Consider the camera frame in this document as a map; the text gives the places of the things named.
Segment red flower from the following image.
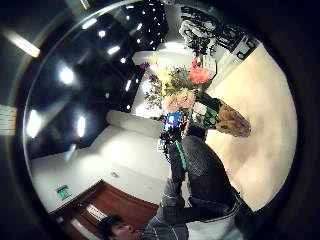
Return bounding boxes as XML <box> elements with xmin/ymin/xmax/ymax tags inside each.
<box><xmin>190</xmin><ymin>56</ymin><xmax>201</xmax><ymax>70</ymax></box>

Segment yellow flower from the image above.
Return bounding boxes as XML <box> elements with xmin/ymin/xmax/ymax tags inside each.
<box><xmin>156</xmin><ymin>67</ymin><xmax>172</xmax><ymax>86</ymax></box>

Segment orange flower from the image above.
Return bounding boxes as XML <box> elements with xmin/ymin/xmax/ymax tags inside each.
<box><xmin>187</xmin><ymin>67</ymin><xmax>214</xmax><ymax>85</ymax></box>

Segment the person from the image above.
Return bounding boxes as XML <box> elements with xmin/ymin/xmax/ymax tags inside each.
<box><xmin>97</xmin><ymin>198</ymin><xmax>247</xmax><ymax>240</ymax></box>

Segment brown woven vase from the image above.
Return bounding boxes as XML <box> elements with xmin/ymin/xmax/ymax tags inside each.
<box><xmin>215</xmin><ymin>102</ymin><xmax>252</xmax><ymax>138</ymax></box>

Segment pale pink flowers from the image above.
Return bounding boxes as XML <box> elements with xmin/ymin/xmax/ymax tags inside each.
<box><xmin>161</xmin><ymin>87</ymin><xmax>197</xmax><ymax>114</ymax></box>

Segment blue lit device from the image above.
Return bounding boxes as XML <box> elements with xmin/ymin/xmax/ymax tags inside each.
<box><xmin>163</xmin><ymin>111</ymin><xmax>184</xmax><ymax>133</ymax></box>

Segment green exit sign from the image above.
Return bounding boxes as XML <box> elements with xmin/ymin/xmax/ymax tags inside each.
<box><xmin>55</xmin><ymin>185</ymin><xmax>72</xmax><ymax>201</ymax></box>

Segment group of ceiling lights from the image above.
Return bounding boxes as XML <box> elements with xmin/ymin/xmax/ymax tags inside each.
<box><xmin>25</xmin><ymin>3</ymin><xmax>158</xmax><ymax>138</ymax></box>

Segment white marker cube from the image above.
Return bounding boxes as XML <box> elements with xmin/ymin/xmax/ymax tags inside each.
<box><xmin>156</xmin><ymin>138</ymin><xmax>169</xmax><ymax>154</ymax></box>

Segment purple flower sprig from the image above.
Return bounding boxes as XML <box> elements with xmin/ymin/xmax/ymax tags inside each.
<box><xmin>143</xmin><ymin>74</ymin><xmax>164</xmax><ymax>110</ymax></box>

